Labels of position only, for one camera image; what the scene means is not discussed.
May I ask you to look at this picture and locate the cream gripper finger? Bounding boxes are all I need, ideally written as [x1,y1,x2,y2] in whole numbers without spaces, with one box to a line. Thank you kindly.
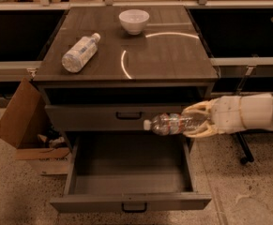
[182,99,217,115]
[183,123,218,138]

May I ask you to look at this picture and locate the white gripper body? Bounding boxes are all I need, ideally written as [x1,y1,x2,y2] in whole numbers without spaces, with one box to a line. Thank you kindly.
[210,96,244,134]

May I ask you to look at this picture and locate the red label water bottle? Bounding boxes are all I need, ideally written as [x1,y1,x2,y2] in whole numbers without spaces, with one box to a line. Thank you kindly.
[144,113,208,136]

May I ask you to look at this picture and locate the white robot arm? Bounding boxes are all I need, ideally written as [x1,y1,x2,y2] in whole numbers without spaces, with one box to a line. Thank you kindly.
[182,93,273,138]

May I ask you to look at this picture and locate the closed top drawer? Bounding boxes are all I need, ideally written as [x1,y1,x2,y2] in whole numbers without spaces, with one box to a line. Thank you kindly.
[44,102,211,132]

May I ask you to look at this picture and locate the grey drawer cabinet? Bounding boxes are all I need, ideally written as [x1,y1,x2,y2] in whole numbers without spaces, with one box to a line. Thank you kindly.
[34,6,219,143]

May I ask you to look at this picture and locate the open middle drawer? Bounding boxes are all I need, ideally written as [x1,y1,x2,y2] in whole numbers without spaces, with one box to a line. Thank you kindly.
[51,132,211,213]

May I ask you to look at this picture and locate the clear water bottle on counter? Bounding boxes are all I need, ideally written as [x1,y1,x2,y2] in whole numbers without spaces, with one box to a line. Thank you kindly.
[62,33,100,73]

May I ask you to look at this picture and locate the black wheeled stand base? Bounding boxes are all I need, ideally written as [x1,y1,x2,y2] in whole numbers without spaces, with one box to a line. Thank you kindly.
[236,132,254,165]

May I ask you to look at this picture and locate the white bowl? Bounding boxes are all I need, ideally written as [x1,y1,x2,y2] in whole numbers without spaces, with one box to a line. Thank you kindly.
[119,9,150,35]

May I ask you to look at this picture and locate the brown cardboard box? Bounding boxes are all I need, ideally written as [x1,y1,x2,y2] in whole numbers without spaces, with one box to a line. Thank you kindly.
[0,79,71,175]

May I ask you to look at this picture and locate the black top drawer handle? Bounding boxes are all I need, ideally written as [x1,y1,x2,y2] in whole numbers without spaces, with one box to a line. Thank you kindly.
[115,112,142,120]

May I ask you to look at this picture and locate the black drawer handle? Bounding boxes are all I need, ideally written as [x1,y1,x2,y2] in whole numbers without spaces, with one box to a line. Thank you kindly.
[121,202,147,213]
[115,112,142,120]

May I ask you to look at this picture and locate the black middle drawer handle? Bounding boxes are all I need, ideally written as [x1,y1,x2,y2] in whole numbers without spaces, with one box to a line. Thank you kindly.
[121,202,147,213]

